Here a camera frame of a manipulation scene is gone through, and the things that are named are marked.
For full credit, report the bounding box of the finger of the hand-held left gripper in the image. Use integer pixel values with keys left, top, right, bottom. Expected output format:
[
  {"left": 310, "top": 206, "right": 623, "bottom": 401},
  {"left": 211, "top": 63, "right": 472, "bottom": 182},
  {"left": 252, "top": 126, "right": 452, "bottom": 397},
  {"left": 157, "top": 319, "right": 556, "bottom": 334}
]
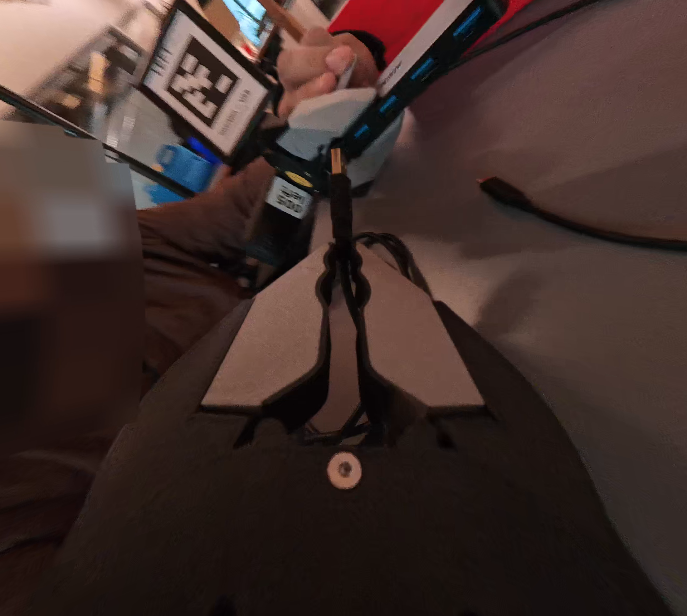
[
  {"left": 278, "top": 87, "right": 377, "bottom": 162},
  {"left": 348, "top": 112, "right": 404, "bottom": 187}
]

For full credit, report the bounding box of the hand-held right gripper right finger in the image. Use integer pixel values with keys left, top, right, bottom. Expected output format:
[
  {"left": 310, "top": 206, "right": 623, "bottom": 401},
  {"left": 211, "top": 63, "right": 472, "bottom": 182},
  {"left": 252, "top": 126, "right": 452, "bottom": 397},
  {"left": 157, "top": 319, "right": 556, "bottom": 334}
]
[{"left": 351, "top": 244, "right": 486, "bottom": 437}]

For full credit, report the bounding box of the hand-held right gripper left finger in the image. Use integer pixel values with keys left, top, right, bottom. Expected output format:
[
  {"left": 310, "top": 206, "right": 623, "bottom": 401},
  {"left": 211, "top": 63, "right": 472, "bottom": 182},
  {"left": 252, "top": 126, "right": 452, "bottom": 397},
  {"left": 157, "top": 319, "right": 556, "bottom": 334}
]
[{"left": 200, "top": 244, "right": 338, "bottom": 434}]

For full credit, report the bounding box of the black usb cable gold plug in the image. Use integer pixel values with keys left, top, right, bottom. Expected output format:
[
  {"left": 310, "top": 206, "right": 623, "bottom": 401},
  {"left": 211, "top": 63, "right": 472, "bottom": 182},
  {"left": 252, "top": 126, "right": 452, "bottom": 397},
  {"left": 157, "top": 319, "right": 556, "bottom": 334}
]
[{"left": 306, "top": 145, "right": 430, "bottom": 445}]

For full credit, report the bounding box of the slim black usb hub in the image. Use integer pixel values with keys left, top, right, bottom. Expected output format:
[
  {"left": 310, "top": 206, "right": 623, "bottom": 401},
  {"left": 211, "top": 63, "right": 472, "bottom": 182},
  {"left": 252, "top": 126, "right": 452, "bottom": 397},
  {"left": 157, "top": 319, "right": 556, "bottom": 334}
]
[{"left": 343, "top": 0, "right": 508, "bottom": 158}]

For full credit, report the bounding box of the thin black hub cable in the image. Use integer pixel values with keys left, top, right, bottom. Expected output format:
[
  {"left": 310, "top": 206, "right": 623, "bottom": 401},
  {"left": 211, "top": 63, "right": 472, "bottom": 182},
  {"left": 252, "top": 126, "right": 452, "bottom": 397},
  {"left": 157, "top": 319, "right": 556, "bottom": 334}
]
[{"left": 459, "top": 0, "right": 687, "bottom": 64}]

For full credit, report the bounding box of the person's left forearm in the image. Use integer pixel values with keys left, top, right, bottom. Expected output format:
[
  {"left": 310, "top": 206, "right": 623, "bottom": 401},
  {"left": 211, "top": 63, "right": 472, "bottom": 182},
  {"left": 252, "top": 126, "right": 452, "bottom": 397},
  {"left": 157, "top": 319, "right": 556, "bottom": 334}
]
[{"left": 137, "top": 157, "right": 280, "bottom": 300}]

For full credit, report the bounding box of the person's left hand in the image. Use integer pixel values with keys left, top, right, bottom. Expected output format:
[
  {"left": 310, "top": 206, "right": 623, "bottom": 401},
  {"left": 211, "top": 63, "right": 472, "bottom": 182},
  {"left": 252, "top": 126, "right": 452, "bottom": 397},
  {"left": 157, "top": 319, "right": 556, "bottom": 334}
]
[{"left": 275, "top": 27, "right": 384, "bottom": 118}]

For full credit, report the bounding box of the blue plastic object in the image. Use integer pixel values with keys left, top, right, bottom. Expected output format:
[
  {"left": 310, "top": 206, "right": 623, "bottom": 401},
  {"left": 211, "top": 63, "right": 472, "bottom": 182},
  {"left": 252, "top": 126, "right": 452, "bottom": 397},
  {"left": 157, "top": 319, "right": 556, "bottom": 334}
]
[{"left": 144, "top": 144, "right": 227, "bottom": 201}]

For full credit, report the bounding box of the black usb cable dark plug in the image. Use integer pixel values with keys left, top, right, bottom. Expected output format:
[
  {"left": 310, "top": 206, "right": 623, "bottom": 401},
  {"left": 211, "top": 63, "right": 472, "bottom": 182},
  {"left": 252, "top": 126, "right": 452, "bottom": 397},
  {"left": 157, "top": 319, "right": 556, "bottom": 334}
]
[{"left": 479, "top": 176, "right": 687, "bottom": 253}]

